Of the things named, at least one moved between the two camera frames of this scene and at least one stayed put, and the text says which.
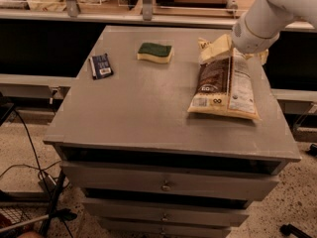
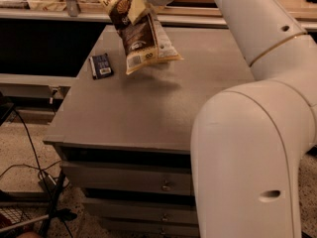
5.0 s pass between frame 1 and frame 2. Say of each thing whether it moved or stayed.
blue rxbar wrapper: stayed
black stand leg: stayed
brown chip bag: moved
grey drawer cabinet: stayed
